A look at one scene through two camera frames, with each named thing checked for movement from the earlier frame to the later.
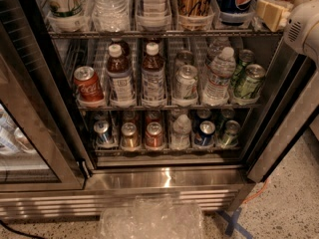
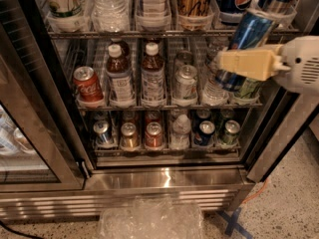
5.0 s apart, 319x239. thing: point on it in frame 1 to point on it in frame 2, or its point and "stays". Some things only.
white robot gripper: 300,22 to 300,65
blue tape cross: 234,224 stays
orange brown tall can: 195,0 stays
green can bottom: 230,137 stays
